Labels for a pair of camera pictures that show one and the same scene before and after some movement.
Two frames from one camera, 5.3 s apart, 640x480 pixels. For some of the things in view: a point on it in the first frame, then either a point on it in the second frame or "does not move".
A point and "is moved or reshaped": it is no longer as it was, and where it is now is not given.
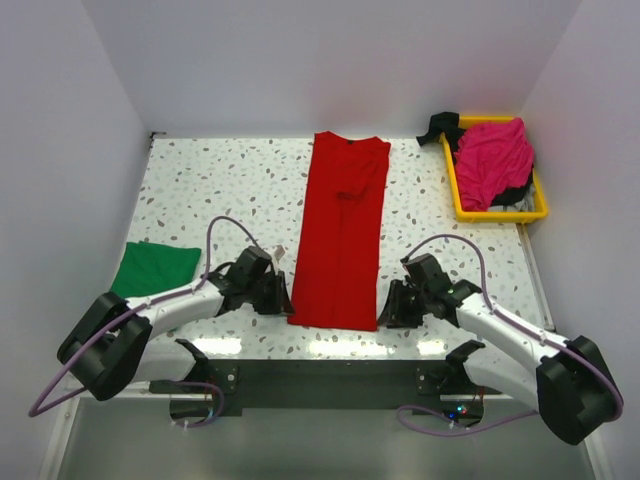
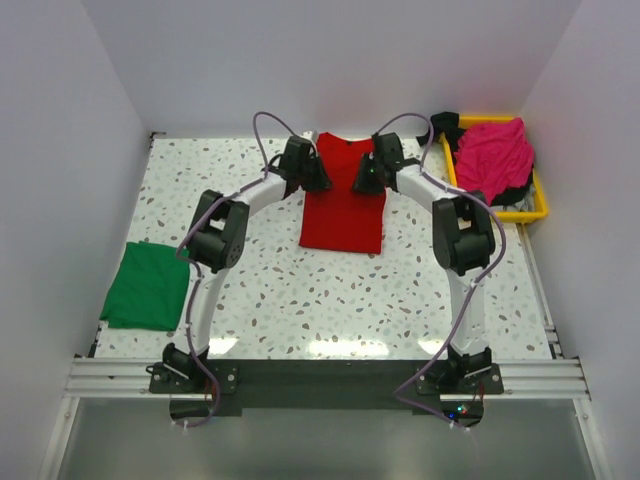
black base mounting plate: [321, 386] does not move
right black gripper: [393, 315] -> [361, 183]
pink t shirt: [490, 157] does not move
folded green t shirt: [145, 268] does not move
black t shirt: [447, 123] does not move
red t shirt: [340, 232] is moved or reshaped
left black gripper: [280, 300] -> [322, 181]
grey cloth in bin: [527, 203] does not move
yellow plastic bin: [489, 217] does not move
